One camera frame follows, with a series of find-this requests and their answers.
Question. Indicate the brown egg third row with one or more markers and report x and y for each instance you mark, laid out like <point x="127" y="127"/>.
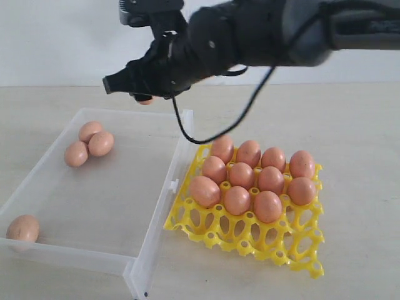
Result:
<point x="267" y="207"/>
<point x="242" y="175"/>

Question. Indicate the brown egg second row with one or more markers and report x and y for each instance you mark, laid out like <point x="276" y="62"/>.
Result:
<point x="302" y="164"/>
<point x="302" y="191"/>
<point x="76" y="154"/>

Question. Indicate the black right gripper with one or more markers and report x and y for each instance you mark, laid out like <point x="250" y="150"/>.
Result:
<point x="175" y="61"/>

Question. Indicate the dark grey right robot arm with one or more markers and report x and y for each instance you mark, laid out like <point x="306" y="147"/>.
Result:
<point x="253" y="34"/>

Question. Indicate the yellow plastic egg tray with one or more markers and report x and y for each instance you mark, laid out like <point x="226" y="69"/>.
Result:
<point x="293" y="239"/>

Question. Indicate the brown egg packed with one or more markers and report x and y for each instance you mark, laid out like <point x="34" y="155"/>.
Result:
<point x="249" y="152"/>
<point x="223" y="148"/>

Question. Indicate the brown egg fourth row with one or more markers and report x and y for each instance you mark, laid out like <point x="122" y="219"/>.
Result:
<point x="271" y="179"/>
<point x="237" y="200"/>

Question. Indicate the clear plastic tray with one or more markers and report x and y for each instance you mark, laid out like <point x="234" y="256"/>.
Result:
<point x="99" y="224"/>

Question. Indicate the brown egg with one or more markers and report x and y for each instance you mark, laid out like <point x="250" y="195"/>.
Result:
<point x="24" y="228"/>
<point x="144" y="100"/>
<point x="214" y="168"/>
<point x="101" y="143"/>
<point x="274" y="156"/>
<point x="88" y="130"/>

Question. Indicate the brown egg front bin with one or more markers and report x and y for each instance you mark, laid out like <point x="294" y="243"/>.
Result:
<point x="205" y="191"/>

